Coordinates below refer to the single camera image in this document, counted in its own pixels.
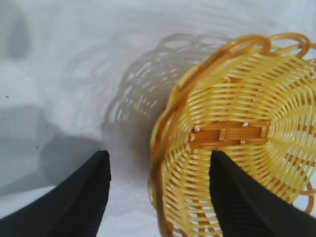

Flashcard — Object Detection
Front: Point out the yellow woven plastic basket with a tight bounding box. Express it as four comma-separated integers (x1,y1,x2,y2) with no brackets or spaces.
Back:
147,32,316,237

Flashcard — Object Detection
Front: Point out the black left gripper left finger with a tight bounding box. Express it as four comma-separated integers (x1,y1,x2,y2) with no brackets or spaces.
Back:
0,150,111,237

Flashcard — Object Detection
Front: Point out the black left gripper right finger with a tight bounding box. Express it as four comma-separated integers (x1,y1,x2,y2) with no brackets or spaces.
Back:
209,149,316,237

